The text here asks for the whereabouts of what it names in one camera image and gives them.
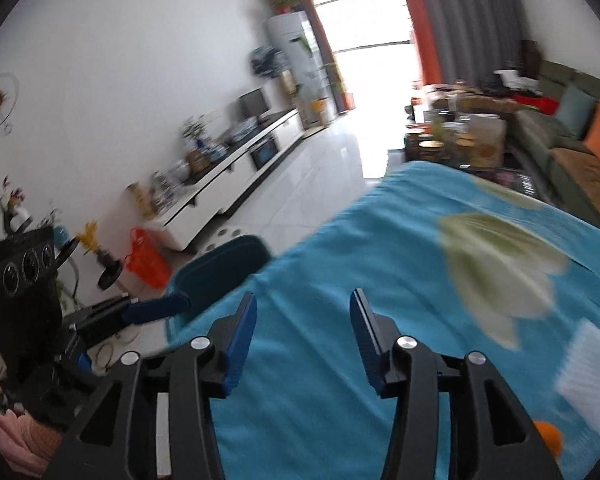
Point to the dark green sofa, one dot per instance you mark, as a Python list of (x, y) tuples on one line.
[(570, 170)]

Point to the orange curtain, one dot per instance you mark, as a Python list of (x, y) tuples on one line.
[(425, 42)]

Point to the white black TV cabinet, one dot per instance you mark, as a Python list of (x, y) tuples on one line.
[(222, 185)]

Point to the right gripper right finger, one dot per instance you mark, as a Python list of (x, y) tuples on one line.
[(375, 335)]

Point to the blue-grey cushion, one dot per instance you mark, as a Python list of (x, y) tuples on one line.
[(574, 110)]

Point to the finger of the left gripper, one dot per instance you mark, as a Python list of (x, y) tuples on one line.
[(101, 321)]

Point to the blue floral table blanket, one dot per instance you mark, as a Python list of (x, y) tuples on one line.
[(459, 263)]

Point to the cluttered coffee table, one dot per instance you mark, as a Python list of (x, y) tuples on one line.
[(465, 130)]

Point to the teal plastic trash bin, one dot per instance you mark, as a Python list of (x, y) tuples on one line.
[(212, 276)]

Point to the grey curtain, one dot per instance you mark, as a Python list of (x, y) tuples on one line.
[(475, 38)]

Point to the black monitor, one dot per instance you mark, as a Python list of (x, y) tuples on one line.
[(254, 104)]

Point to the orange plastic bag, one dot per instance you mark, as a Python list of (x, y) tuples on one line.
[(146, 262)]

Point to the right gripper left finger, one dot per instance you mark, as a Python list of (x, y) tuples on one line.
[(231, 337)]

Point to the white foam fruit net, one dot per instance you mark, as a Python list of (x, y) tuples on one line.
[(578, 381)]

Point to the white standing air conditioner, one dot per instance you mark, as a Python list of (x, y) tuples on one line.
[(280, 27)]

